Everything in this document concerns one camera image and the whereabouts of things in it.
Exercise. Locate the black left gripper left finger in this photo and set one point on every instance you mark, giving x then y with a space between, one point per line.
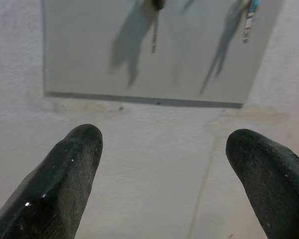
57 181

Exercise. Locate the silver key black head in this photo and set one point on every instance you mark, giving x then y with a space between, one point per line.
154 35

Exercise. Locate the grey wall key board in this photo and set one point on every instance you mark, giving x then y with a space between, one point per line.
84 49

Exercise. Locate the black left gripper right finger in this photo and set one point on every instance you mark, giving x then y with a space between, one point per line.
274 184

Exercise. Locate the key with turquoise tag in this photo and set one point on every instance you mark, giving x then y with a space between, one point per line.
249 22

